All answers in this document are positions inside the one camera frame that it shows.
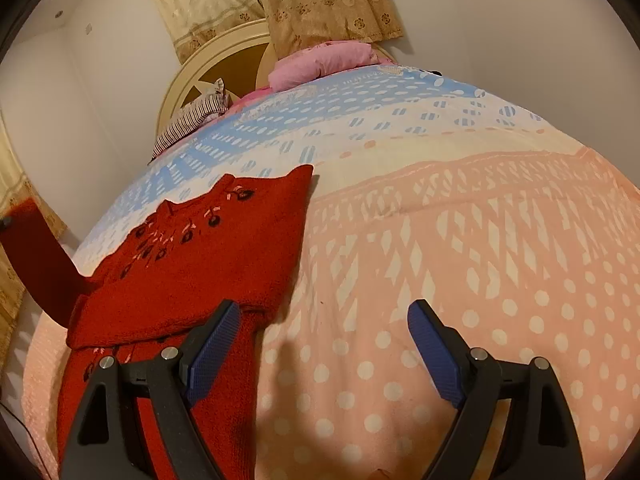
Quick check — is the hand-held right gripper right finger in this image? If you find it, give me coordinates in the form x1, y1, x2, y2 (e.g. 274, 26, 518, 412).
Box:
406, 298, 587, 480

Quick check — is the patterned dotted bed quilt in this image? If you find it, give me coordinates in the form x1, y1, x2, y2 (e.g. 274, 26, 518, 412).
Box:
10, 62, 640, 480

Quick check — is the striped pillow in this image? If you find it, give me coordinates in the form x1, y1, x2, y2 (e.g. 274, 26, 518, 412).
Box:
150, 78, 231, 161

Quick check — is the pink patterned cloth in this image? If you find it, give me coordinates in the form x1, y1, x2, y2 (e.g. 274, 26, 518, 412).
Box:
227, 86, 275, 111

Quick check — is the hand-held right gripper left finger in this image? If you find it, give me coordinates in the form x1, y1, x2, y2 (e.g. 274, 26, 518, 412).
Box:
57, 299, 243, 480

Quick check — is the pink pillow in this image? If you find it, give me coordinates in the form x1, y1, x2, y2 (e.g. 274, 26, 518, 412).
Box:
268, 40, 401, 92

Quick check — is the cream wooden headboard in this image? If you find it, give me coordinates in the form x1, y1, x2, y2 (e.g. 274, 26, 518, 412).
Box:
159, 19, 396, 136

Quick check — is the red knitted sweater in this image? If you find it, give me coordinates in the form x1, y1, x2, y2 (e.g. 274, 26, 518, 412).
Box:
0, 164, 314, 480

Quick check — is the black cable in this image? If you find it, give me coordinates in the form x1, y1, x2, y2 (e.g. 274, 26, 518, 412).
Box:
0, 405, 48, 463

